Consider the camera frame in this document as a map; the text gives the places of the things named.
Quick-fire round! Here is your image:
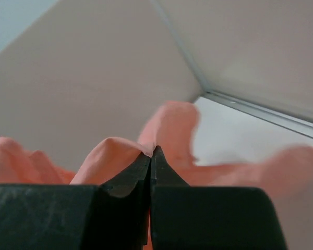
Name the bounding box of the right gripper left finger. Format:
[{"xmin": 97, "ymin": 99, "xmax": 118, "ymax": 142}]
[{"xmin": 0, "ymin": 154, "xmax": 150, "ymax": 249}]

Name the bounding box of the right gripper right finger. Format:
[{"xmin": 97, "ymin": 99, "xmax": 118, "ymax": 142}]
[{"xmin": 150, "ymin": 147, "xmax": 287, "ymax": 249}]

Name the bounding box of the pink jacket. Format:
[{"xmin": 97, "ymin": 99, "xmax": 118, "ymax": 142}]
[{"xmin": 0, "ymin": 102, "xmax": 313, "ymax": 249}]

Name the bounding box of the aluminium frame rail back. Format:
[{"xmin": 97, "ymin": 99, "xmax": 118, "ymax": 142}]
[{"xmin": 202, "ymin": 92, "xmax": 313, "ymax": 139}]

